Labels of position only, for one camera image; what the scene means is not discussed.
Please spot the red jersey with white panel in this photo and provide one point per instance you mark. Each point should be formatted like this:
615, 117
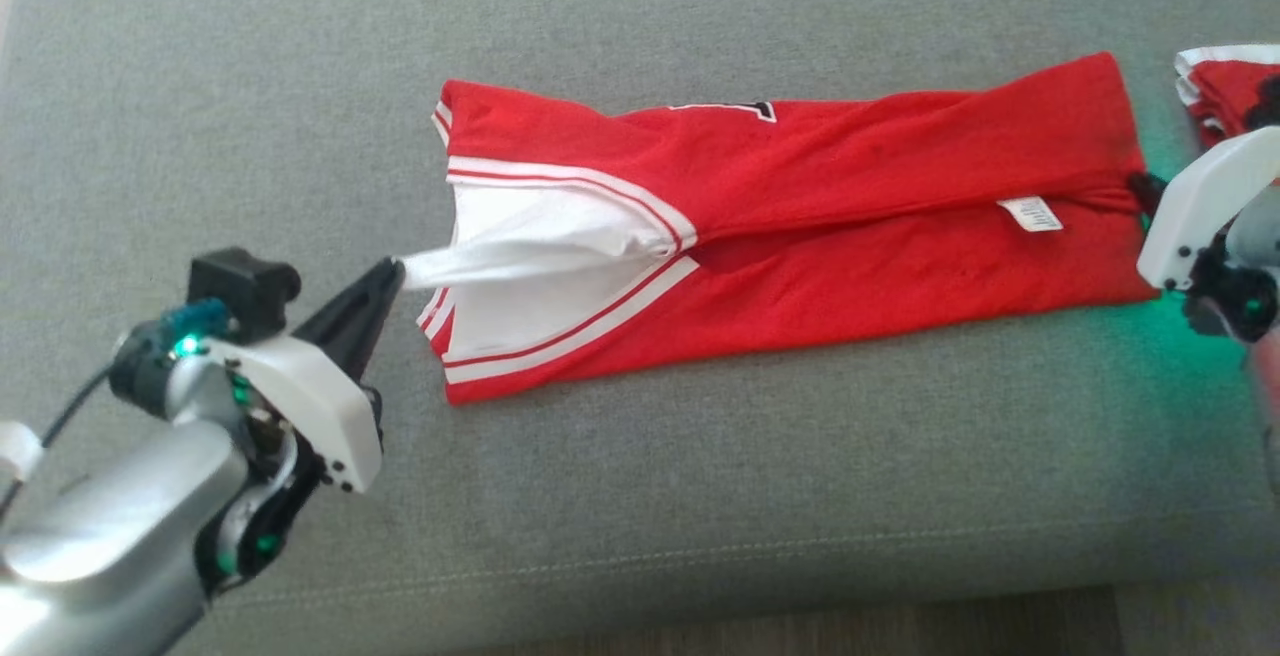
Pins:
850, 266

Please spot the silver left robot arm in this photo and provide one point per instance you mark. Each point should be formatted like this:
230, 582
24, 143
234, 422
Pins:
110, 526

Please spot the black left wrist actuator cylinder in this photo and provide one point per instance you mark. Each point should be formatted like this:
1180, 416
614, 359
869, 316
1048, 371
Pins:
140, 381

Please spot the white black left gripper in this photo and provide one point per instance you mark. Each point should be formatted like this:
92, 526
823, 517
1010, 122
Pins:
320, 406

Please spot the grey fabric sofa seat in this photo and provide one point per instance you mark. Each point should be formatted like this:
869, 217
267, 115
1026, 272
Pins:
700, 456

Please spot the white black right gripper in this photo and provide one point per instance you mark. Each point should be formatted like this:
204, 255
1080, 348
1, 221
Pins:
1190, 206

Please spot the red garment with white trim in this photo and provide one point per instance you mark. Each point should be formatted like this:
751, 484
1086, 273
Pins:
1225, 96

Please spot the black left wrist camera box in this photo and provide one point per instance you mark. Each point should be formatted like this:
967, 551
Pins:
240, 291

